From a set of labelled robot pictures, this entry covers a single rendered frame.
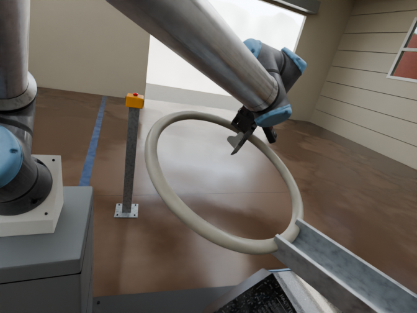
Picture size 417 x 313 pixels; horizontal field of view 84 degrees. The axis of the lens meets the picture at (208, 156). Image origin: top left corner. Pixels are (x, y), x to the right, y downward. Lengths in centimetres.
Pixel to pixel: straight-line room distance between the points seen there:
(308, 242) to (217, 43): 51
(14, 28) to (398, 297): 88
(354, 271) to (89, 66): 657
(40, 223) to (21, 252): 9
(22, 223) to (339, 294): 85
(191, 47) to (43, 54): 657
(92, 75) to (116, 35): 115
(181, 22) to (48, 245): 75
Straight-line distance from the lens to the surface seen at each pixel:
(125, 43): 667
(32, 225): 92
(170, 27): 34
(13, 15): 55
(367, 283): 66
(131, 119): 191
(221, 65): 40
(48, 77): 694
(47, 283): 91
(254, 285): 94
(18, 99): 73
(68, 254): 85
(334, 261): 66
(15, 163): 69
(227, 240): 50
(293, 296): 90
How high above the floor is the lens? 146
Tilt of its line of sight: 23 degrees down
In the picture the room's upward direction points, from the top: 12 degrees clockwise
